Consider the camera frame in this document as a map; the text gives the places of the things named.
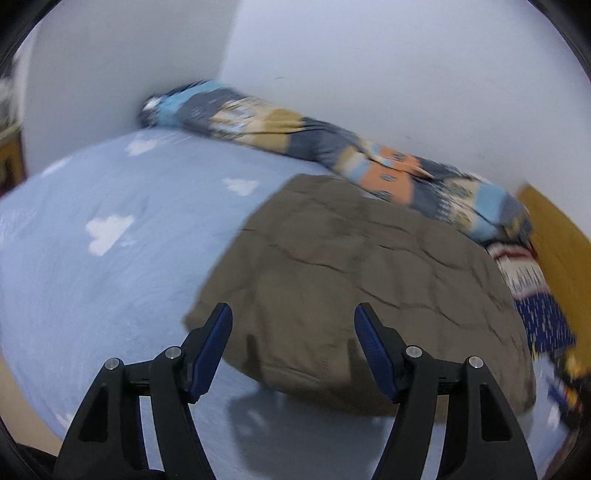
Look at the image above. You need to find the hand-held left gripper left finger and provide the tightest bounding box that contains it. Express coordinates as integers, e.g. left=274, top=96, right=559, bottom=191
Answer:
left=55, top=302, right=234, bottom=480

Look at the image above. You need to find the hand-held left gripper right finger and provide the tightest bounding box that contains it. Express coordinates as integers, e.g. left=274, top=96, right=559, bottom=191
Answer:
left=354, top=302, right=539, bottom=480

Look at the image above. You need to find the olive puffer jacket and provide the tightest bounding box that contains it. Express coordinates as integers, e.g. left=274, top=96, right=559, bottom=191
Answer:
left=185, top=174, right=537, bottom=417

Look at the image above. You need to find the light blue cloud bed sheet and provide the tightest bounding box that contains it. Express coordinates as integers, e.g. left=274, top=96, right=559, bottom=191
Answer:
left=0, top=129, right=573, bottom=480

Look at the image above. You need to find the blue star print pillow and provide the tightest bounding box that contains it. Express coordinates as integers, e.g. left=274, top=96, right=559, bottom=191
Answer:
left=485, top=240, right=579, bottom=366

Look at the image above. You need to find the wooden headboard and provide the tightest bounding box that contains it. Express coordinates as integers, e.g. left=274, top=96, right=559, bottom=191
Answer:
left=517, top=184, right=591, bottom=352

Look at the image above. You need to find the patchwork printed blanket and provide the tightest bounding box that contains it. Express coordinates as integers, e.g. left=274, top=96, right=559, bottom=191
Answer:
left=139, top=80, right=534, bottom=244

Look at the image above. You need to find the wooden furniture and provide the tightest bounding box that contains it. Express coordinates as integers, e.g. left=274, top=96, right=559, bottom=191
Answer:
left=0, top=131, right=28, bottom=200

